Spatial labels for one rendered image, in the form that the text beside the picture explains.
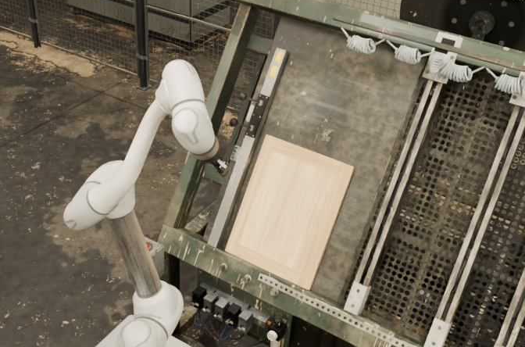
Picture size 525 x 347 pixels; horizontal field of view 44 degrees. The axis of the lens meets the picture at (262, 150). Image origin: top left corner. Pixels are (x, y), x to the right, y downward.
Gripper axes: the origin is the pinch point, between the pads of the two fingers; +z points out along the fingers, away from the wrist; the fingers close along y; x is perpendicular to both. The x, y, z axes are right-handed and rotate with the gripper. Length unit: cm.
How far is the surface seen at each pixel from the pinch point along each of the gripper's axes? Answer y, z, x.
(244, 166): 26, 73, -15
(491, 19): -21, 66, -136
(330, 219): -21, 73, -21
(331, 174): -10, 68, -36
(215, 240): 18, 85, 18
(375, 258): -46, 68, -19
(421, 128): -31, 50, -69
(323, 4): 34, 40, -88
